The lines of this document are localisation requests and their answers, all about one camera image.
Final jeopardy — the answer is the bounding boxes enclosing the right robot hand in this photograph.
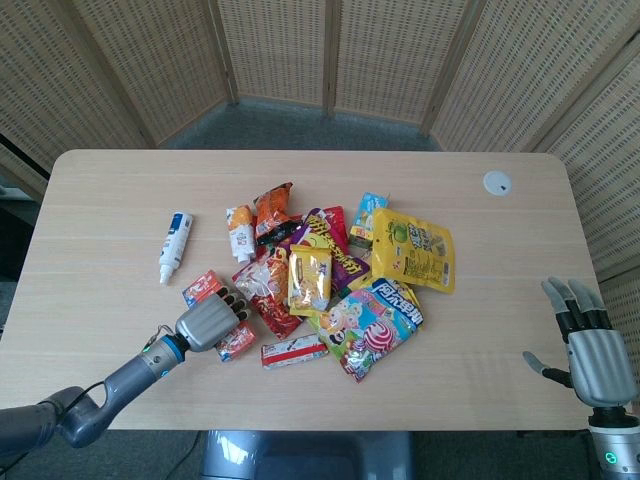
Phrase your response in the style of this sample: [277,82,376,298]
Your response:
[522,276,627,409]

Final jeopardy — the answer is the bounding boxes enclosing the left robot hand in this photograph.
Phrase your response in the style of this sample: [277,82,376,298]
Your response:
[174,288,251,354]

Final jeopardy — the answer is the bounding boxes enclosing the red blue snack box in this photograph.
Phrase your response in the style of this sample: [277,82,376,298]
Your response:
[181,269,259,364]

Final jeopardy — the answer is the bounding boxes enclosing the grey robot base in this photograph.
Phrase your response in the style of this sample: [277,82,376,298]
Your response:
[199,429,416,480]

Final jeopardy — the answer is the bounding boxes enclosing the red clear snack bag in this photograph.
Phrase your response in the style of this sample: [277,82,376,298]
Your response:
[231,247,304,341]

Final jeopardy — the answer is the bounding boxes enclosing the white blue squeeze bottle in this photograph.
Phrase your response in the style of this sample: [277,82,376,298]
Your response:
[158,211,194,286]

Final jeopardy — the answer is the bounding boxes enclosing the red white biscuit pack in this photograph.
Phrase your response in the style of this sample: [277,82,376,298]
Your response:
[259,333,330,372]

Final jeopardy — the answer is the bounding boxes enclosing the white and orange pouch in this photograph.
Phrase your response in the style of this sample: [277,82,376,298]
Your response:
[225,203,256,264]

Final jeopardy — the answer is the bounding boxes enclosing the yellow cracker pack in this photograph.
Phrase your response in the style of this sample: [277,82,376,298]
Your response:
[287,243,334,317]

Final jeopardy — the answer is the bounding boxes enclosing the orange black snack bag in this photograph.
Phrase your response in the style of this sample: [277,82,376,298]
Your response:
[252,182,304,246]

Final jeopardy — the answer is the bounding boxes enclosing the purple snack bag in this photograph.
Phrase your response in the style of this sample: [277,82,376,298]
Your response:
[289,207,371,294]

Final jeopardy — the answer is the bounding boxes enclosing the colourful lollipop bag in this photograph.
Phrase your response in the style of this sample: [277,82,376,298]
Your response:
[307,277,426,385]

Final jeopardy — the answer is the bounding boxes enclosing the yellow green candy bag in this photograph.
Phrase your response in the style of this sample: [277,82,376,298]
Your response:
[370,207,457,294]

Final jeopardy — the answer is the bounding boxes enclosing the woven folding screen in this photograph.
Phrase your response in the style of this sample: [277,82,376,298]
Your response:
[0,0,640,284]

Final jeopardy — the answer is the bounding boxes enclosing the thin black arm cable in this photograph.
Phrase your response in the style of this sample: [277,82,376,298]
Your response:
[59,380,110,416]

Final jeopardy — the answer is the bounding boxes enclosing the white table cable grommet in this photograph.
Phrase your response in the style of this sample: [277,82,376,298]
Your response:
[482,170,513,197]

